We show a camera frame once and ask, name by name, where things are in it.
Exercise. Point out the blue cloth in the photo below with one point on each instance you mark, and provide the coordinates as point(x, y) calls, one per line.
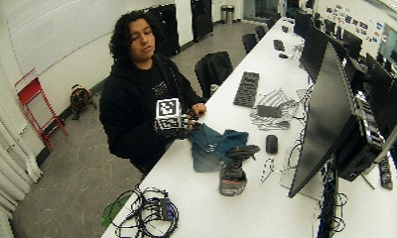
point(209, 145)

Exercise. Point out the white marker cube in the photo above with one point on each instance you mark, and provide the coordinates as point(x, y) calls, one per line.
point(168, 114)

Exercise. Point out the black office chair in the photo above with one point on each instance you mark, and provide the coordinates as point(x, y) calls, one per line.
point(212, 71)

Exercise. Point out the black keyboard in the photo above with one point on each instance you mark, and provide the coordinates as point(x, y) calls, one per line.
point(247, 89)

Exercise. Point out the the person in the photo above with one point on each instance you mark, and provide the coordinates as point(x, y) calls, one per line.
point(128, 109)

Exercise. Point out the small black box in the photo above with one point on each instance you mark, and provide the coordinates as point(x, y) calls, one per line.
point(269, 111)

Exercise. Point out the black spray bottle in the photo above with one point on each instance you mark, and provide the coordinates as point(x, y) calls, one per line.
point(233, 172)

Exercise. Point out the striped grey cloth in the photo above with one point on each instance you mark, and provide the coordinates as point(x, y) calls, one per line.
point(276, 109)

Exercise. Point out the black computer mouse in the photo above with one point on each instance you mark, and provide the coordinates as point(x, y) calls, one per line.
point(272, 143)

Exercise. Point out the black cabinet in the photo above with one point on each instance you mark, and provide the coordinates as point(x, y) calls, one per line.
point(166, 29)

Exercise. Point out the brown backpack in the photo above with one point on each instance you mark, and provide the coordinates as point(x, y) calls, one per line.
point(80, 99)

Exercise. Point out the large black monitor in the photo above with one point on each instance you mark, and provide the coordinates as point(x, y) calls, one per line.
point(327, 119)

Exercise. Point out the silver trash bin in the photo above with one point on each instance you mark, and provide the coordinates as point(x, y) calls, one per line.
point(227, 14)

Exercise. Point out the green object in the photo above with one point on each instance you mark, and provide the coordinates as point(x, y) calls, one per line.
point(112, 210)

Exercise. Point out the red step ladder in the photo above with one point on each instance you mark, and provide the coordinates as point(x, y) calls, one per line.
point(38, 109)

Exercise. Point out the black mini computer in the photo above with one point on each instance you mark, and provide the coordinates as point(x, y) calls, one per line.
point(358, 145)

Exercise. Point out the row of black monitors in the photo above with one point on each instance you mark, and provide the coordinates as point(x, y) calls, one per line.
point(374, 76)

